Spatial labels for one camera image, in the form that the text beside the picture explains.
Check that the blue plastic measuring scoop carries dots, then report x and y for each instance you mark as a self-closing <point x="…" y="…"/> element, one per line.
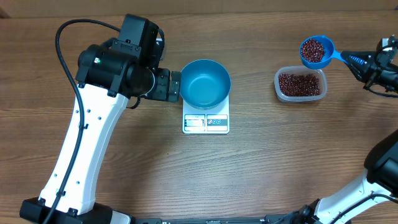
<point x="318" y="51"/>

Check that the clear plastic food container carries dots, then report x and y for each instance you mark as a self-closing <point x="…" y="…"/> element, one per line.
<point x="300" y="70"/>

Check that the white digital kitchen scale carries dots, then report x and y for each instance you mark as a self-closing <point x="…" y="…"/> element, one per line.
<point x="211" y="121"/>

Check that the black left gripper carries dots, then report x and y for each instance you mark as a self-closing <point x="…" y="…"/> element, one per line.
<point x="164" y="92"/>

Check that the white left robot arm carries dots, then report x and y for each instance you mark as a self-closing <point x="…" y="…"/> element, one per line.
<point x="108" y="76"/>

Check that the teal blue bowl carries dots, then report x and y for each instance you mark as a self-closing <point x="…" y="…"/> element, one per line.
<point x="205" y="84"/>

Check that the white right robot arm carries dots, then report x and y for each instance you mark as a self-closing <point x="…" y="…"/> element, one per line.
<point x="378" y="182"/>

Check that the red adzuki beans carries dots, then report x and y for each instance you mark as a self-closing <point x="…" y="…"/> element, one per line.
<point x="299" y="85"/>

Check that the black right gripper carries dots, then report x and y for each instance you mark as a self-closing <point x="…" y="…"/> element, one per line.
<point x="372" y="71"/>

